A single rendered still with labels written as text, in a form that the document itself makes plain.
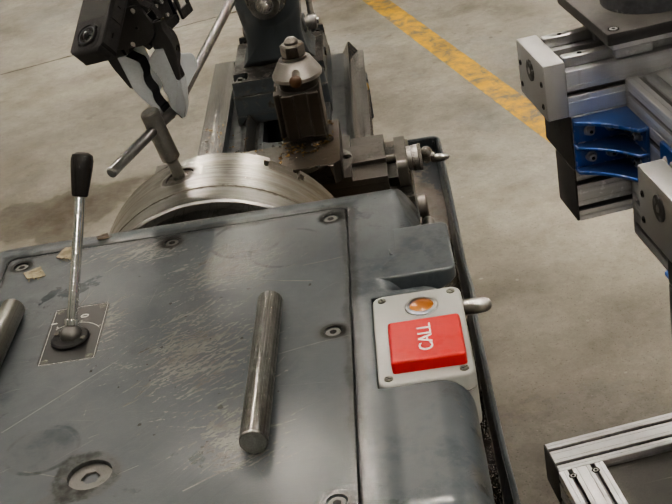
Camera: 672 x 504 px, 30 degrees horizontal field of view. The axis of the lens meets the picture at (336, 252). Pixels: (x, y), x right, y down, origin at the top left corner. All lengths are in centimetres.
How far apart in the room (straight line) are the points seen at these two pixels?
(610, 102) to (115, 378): 108
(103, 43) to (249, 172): 23
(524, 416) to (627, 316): 47
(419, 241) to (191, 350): 24
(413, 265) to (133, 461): 32
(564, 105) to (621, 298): 152
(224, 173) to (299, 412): 51
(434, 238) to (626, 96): 83
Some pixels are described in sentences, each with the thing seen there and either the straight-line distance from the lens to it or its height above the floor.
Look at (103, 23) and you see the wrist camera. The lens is 136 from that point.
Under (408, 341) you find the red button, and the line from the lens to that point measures 101.
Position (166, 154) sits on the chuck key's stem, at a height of 127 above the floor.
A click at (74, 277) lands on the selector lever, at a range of 114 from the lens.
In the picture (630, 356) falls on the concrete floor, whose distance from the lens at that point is 317.
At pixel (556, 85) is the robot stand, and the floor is 108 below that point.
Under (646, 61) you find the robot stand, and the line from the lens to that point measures 195.
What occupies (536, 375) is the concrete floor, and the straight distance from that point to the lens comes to 312.
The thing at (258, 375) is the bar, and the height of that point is 128.
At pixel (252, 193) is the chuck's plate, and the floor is 123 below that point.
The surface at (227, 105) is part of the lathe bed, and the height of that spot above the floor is 86.
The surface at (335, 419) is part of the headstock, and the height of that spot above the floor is 126.
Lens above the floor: 182
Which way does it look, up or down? 29 degrees down
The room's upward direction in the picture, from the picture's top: 11 degrees counter-clockwise
